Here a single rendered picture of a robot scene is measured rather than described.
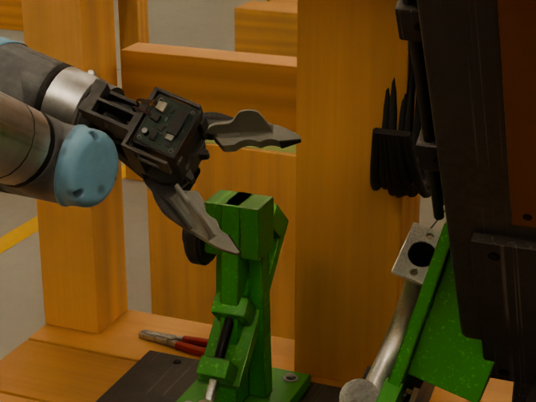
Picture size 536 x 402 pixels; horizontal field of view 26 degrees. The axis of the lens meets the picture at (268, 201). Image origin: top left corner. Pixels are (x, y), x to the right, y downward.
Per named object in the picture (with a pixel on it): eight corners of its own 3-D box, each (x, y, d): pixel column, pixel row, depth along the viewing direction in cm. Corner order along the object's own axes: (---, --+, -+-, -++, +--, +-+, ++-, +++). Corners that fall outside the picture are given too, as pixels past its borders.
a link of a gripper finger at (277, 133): (297, 120, 113) (204, 132, 114) (301, 146, 119) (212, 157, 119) (294, 92, 115) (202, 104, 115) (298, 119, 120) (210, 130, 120)
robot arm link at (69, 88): (52, 145, 123) (90, 83, 125) (88, 162, 122) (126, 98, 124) (31, 113, 116) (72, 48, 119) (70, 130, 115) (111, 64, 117)
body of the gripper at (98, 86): (171, 170, 111) (65, 124, 114) (186, 204, 119) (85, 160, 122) (208, 104, 113) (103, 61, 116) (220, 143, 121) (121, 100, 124)
